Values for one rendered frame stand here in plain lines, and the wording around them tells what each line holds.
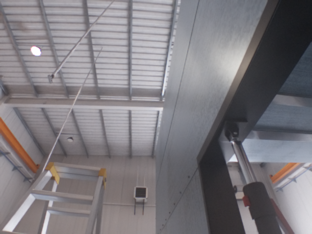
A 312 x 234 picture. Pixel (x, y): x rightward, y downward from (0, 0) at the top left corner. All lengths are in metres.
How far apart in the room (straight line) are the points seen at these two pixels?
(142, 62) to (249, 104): 6.89
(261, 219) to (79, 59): 7.47
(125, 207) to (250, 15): 10.53
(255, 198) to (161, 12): 6.44
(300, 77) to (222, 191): 1.60
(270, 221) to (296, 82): 1.76
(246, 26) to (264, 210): 0.37
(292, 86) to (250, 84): 1.65
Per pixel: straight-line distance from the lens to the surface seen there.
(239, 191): 11.64
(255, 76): 0.42
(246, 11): 0.46
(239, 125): 0.50
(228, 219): 0.60
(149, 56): 7.15
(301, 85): 2.13
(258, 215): 0.41
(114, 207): 10.74
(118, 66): 7.41
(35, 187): 1.11
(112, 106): 7.84
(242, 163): 0.46
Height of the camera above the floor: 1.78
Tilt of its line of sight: 45 degrees up
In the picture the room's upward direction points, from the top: straight up
